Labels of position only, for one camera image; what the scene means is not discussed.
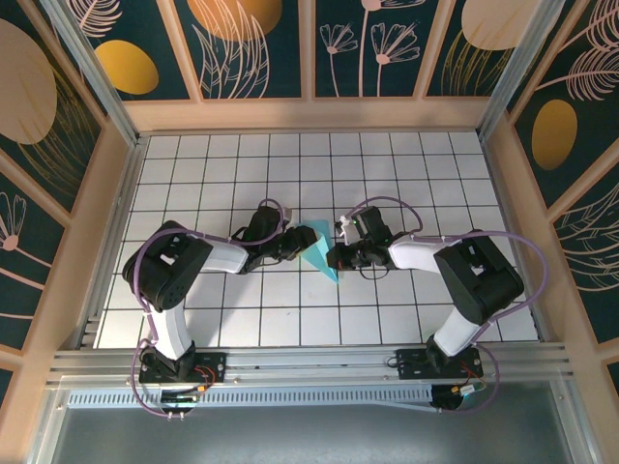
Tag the aluminium corner post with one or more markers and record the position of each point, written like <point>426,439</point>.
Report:
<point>512,72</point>
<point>109,96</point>

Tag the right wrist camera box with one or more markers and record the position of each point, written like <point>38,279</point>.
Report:
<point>345,227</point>

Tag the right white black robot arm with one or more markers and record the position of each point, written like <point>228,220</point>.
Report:
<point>454,333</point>

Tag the long aluminium mounting rail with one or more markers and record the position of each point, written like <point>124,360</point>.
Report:
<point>314,362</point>

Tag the light blue cloth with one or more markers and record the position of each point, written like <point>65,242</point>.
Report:
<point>319,256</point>

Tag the grey metal sheet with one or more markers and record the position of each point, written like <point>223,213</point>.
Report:
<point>314,435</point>

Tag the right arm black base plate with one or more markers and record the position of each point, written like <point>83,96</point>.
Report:
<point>411,362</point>

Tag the aluminium frame profile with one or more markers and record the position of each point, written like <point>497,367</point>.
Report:
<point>41,425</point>
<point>578,425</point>

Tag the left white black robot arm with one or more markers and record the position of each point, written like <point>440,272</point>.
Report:
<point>171,333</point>

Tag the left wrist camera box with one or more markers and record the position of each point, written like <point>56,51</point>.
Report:
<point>287,212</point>

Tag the aluminium table side rail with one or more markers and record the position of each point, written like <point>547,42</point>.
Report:
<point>498,193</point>
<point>126,193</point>

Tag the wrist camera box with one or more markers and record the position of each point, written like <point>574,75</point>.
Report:
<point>345,227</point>
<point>287,212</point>

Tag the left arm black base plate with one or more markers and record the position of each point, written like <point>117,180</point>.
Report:
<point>213,362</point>

